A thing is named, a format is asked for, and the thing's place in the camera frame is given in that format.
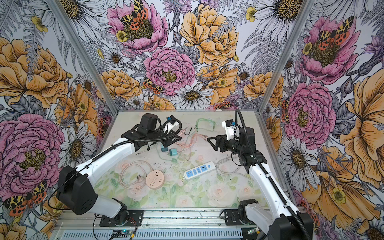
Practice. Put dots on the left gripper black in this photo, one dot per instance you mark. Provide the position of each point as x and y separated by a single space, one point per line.
166 143

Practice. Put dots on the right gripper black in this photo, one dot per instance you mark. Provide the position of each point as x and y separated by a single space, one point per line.
215 148

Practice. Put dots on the white blue power strip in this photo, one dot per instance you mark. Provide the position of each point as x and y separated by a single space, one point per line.
199 170

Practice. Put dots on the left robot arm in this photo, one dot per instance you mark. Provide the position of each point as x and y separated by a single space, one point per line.
76 186

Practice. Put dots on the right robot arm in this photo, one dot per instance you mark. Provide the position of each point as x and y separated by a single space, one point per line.
283 220

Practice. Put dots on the round pink socket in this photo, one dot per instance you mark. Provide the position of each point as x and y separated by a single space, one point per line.
155 179

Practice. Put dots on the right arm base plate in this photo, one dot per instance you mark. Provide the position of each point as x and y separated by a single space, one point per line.
232 217

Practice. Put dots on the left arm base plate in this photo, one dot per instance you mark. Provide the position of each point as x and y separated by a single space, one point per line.
130 218

